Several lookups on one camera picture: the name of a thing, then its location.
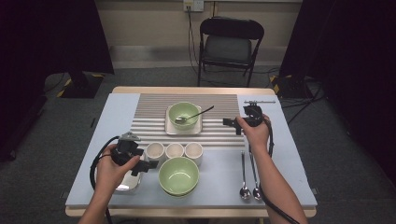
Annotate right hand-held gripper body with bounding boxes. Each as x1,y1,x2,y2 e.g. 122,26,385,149
242,99,277,128

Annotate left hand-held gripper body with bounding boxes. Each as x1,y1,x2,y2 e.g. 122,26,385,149
110,131,146,167

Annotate steel spoon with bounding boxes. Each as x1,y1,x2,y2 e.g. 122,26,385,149
175,105,215,125
248,146,264,201
238,150,252,200

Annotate square white plate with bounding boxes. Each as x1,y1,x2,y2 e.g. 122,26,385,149
163,105,204,136
92,146,147,191

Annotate green bowl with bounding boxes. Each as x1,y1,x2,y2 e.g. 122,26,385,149
168,101,200,131
163,188,195,198
158,156,201,195

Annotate person's right hand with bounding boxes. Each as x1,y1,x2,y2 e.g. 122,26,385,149
235,113,272,154

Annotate person's left hand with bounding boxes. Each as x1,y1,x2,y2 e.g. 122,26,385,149
94,152,142,201

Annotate cream ceramic cup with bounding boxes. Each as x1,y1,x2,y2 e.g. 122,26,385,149
164,142,185,160
145,142,165,168
184,142,205,166

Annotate black stand base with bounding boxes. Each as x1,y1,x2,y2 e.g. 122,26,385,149
270,74,312,100
56,69,106,100

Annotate striped woven placemat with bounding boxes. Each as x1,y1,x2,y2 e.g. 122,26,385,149
125,92,246,148

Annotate wooden table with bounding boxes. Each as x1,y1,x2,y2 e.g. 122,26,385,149
64,86,318,218

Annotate black folding chair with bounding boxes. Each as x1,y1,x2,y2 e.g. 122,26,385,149
196,17,265,88

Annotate black curtain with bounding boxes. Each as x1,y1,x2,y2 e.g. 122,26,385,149
0,0,115,162
278,0,396,185

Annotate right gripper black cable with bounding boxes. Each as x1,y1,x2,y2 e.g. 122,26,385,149
257,118,301,224

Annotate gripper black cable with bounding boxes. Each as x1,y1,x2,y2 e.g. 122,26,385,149
89,135,121,224
257,118,301,224

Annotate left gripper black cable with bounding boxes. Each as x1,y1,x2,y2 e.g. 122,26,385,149
89,135,121,224

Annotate black floor cables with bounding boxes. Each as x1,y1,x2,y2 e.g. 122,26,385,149
279,76,328,125

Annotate black power cable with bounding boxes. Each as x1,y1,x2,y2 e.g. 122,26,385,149
186,6,202,76

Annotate white wall socket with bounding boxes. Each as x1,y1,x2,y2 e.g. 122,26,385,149
182,0,205,13

